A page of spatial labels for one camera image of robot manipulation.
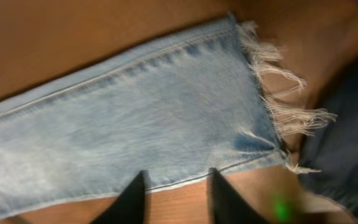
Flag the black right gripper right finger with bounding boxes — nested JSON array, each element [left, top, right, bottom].
[[208, 168, 269, 224]]

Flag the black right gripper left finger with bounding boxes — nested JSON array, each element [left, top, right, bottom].
[[90, 170, 149, 224]]

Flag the light blue denim jeans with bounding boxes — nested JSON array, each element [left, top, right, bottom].
[[0, 16, 335, 220]]

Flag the dark navy folded garment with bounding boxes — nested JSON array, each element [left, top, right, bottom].
[[298, 58, 358, 219]]

